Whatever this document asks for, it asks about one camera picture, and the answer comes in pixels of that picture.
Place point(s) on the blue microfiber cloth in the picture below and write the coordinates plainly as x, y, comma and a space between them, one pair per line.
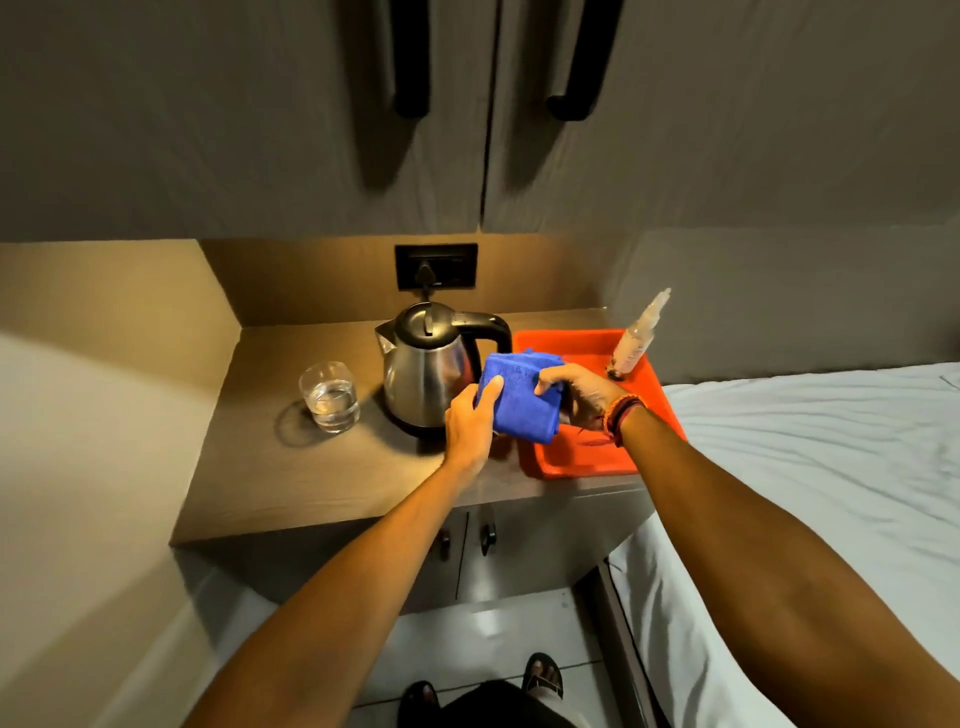
521, 391

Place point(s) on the grey lower cabinet door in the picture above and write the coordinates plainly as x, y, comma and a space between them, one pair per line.
540, 544
431, 562

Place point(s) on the person's right forearm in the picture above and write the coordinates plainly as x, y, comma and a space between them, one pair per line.
787, 585

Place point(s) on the person's left sandal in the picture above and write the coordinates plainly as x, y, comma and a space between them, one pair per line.
418, 703

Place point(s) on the black wall power socket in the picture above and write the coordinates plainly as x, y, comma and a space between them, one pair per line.
436, 266

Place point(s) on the clear glass of water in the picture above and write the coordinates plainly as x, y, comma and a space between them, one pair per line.
330, 399

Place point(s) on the person's right hand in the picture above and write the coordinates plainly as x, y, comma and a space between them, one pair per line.
586, 397

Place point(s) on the person's sandal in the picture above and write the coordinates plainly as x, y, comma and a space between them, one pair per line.
418, 703
542, 675

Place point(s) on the grey cabinet door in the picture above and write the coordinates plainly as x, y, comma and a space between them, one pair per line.
431, 562
540, 544
735, 105
225, 112

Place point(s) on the red thread wristband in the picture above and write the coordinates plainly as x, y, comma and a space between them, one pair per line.
621, 416

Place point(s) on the stainless steel electric kettle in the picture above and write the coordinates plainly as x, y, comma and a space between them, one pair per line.
431, 366

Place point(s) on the black round cabinet knob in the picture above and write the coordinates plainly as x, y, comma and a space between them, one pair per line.
443, 543
488, 538

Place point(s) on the orange plastic tray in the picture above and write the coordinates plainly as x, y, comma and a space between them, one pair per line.
592, 442

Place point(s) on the person's left thumb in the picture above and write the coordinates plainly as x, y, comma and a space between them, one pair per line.
489, 397

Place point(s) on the person's left hand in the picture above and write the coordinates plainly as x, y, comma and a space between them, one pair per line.
469, 433

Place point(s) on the grey upper cabinet door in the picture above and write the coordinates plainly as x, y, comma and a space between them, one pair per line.
225, 112
735, 105

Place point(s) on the black power plug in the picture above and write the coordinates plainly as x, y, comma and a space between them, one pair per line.
426, 277

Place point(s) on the person's left forearm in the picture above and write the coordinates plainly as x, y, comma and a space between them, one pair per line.
360, 592

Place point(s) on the dark wooden bed frame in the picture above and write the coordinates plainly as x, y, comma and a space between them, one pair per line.
626, 645

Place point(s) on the person's right fingers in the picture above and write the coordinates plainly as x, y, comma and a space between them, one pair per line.
550, 377

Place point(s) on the clear spray bottle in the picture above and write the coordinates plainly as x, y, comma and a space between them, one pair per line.
636, 339

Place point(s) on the person's black trousers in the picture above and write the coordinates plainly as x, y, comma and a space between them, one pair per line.
499, 706

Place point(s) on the white bed sheet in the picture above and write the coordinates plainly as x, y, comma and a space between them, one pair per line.
817, 480

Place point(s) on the person's right sandal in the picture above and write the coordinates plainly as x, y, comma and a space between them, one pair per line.
542, 675

